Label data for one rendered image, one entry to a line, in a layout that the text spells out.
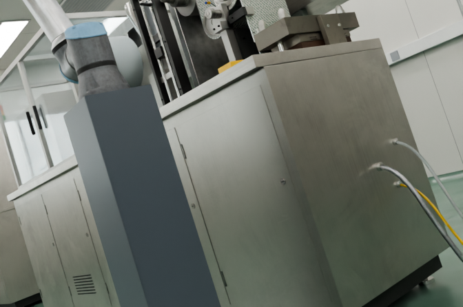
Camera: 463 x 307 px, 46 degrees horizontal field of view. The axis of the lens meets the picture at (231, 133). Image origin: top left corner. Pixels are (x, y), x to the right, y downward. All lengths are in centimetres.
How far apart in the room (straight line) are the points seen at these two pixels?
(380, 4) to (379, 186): 312
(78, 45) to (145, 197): 47
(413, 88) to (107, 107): 354
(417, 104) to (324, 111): 302
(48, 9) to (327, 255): 110
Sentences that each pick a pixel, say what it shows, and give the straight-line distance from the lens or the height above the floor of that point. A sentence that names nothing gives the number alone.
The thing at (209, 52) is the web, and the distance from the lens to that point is 237.
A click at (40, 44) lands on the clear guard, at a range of 305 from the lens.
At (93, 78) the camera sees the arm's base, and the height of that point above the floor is 96.
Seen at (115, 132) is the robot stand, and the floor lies 79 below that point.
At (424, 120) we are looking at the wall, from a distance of 471.
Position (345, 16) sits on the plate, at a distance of 210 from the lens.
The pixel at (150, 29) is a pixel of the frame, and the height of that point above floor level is 126.
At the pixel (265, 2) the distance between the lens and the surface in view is 212.
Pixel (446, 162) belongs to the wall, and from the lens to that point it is 470.
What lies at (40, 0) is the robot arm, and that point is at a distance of 177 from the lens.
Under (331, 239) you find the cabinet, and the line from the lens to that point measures 164.
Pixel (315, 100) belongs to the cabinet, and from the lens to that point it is 172.
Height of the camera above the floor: 59
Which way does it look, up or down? 4 degrees up
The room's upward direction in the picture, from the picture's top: 18 degrees counter-clockwise
